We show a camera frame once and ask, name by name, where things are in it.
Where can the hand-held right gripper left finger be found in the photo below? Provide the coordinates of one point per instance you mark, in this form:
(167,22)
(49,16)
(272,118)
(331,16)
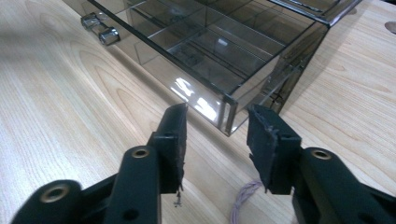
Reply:
(169,155)

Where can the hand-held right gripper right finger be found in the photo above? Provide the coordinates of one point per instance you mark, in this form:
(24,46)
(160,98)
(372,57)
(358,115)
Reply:
(274,155)

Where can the smoky acrylic drawer with dividers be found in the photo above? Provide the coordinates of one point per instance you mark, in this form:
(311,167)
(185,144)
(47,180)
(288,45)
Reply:
(186,77)

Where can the smoky acrylic drawer cabinet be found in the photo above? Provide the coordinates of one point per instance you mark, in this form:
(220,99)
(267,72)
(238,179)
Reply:
(327,12)

